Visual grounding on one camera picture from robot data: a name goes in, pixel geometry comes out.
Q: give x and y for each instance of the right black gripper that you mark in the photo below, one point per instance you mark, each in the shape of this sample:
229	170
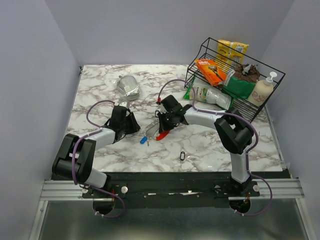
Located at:
162	127

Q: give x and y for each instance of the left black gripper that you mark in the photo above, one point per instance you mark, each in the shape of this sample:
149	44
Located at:
135	126

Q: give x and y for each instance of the red carabiner keyring with chain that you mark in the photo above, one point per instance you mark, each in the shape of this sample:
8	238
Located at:
152	131

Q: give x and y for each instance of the blue key tag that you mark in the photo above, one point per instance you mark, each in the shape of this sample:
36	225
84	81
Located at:
143	140

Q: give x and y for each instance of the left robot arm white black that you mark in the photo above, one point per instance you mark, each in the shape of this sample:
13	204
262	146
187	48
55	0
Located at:
74	160

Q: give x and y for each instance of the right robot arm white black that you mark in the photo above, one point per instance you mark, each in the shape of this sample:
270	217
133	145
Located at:
234	131

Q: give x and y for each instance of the silver foil pouch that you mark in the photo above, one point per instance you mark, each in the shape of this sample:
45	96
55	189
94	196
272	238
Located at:
129	87

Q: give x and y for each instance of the green white wipes pack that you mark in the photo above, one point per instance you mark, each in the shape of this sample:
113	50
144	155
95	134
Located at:
206	93

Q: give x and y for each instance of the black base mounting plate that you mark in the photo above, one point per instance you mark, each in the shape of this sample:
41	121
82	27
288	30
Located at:
134	190

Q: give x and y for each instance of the orange razor box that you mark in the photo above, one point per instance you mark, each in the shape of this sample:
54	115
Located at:
212	73

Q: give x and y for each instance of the brown green chocolate bag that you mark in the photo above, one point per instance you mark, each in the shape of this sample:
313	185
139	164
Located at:
241	81

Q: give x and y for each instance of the yellow snack packet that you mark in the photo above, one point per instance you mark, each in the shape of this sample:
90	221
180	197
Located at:
230	54

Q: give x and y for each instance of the cream lotion pump bottle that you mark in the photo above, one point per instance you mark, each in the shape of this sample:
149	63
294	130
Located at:
262	90

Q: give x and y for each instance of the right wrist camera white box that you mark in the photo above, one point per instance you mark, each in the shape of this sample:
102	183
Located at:
169	103

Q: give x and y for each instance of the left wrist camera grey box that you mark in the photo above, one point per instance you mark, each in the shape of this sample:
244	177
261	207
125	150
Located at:
125	103

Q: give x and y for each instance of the black wire rack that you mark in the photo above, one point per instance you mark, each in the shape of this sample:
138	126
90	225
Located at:
208	50

